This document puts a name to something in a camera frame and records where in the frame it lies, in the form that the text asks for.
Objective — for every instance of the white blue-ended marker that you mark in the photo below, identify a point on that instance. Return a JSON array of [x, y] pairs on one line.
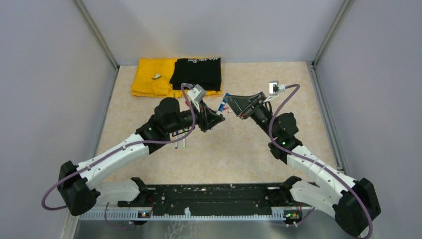
[[176, 138]]

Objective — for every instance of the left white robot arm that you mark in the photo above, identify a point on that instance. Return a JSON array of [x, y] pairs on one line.
[[82, 185]]

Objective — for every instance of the black folded shirt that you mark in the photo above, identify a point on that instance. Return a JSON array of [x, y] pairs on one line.
[[205, 72]]

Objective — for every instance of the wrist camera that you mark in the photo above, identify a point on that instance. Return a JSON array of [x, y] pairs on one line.
[[275, 88], [196, 94]]

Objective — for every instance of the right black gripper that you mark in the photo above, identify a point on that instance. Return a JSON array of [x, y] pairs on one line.
[[242, 105]]

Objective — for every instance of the blue cylindrical cap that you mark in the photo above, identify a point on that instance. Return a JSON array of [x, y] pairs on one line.
[[226, 97]]

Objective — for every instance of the large white blue marker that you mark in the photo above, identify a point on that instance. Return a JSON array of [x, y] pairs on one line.
[[221, 108]]

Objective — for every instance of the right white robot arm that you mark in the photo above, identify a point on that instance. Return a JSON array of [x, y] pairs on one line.
[[352, 203]]

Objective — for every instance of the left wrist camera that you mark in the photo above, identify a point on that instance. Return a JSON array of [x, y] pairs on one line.
[[196, 94]]

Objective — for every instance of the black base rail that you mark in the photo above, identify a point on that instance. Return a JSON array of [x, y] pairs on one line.
[[266, 201]]

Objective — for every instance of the yellow folded shirt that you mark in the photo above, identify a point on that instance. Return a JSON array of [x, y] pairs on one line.
[[152, 79]]

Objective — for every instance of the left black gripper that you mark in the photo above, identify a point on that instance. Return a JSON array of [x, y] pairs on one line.
[[207, 117]]

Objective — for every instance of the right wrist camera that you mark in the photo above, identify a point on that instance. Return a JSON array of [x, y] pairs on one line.
[[275, 88]]

